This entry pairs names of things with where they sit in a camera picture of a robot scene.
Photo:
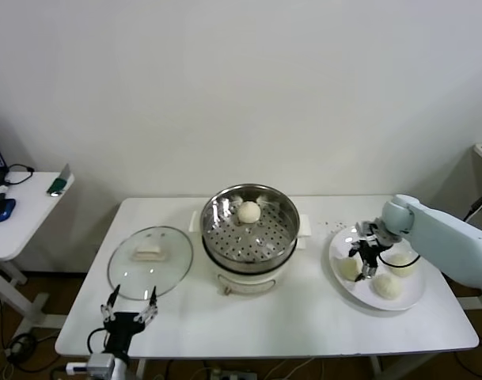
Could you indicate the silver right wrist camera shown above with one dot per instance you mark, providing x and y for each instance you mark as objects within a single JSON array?
[{"x": 367, "y": 229}]

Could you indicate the white steamed baozi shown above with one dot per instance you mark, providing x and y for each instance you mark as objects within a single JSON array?
[
  {"x": 401, "y": 259},
  {"x": 346, "y": 270},
  {"x": 248, "y": 213},
  {"x": 389, "y": 287}
]

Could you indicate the blue computer mouse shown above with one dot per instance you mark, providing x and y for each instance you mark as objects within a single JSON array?
[{"x": 3, "y": 210}]

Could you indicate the round glass pot lid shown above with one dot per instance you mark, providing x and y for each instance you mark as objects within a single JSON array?
[{"x": 177, "y": 257}]

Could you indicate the white table foot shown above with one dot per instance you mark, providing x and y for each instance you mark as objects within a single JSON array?
[{"x": 474, "y": 304}]

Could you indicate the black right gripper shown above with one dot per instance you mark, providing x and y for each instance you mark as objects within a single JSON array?
[{"x": 369, "y": 255}]

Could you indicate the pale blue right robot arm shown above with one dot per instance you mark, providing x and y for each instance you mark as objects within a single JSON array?
[{"x": 442, "y": 233}]

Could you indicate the perforated steel steamer basket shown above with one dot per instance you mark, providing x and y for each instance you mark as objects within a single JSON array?
[{"x": 248, "y": 245}]

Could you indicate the white electric cooker base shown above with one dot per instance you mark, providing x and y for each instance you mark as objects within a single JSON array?
[{"x": 244, "y": 283}]

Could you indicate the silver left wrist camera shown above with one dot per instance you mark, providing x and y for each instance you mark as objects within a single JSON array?
[{"x": 101, "y": 364}]

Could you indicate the white oval plate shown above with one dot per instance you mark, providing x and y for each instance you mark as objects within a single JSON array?
[{"x": 343, "y": 245}]

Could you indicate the power strip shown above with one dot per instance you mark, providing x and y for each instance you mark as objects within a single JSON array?
[{"x": 232, "y": 374}]

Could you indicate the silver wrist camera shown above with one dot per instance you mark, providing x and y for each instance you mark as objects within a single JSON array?
[
  {"x": 367, "y": 229},
  {"x": 101, "y": 364}
]

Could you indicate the white side table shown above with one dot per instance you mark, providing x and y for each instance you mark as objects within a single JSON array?
[{"x": 31, "y": 213}]

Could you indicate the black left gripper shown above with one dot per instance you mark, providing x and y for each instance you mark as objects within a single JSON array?
[{"x": 122, "y": 332}]

